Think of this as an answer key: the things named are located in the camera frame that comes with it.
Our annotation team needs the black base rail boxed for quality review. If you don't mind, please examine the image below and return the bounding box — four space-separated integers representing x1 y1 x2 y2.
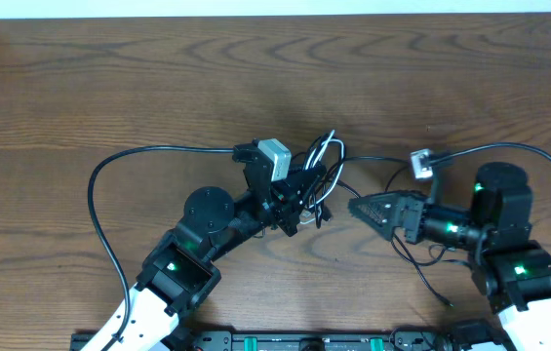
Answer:
69 319 515 351

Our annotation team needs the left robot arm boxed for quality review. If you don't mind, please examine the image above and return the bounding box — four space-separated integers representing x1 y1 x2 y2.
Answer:
84 161 327 350

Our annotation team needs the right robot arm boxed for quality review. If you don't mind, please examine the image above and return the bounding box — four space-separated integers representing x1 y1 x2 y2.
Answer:
348 162 551 350

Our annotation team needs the white cable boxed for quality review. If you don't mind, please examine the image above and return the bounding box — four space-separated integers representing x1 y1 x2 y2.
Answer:
298 129 347 226

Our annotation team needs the left camera black cable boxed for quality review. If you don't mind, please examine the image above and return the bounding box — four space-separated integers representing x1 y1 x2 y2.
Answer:
87 144 256 351

